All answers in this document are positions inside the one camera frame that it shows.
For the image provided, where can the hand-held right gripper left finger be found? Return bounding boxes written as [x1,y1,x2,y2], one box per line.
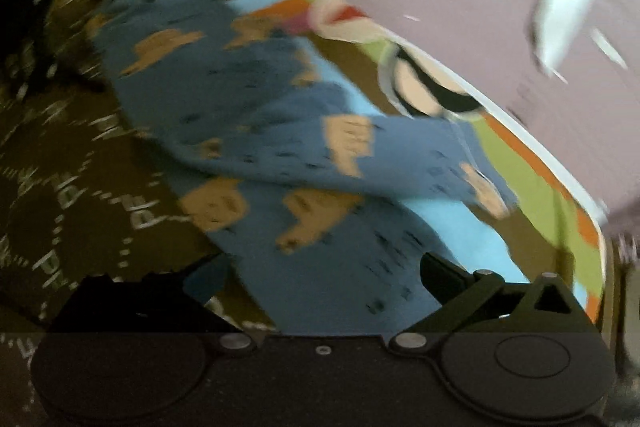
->
[50,254,237,334]

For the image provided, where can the colourful printed blanket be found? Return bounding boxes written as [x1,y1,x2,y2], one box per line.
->
[0,0,615,427]

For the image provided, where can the lavender curtain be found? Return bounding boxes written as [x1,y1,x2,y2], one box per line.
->
[606,202,640,258]

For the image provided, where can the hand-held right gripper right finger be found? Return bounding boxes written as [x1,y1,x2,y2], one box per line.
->
[400,251,589,334]

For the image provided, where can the blue pants with orange prints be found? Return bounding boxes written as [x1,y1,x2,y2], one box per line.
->
[87,0,521,333]

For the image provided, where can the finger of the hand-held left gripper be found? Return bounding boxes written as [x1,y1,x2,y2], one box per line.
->
[0,0,107,94]

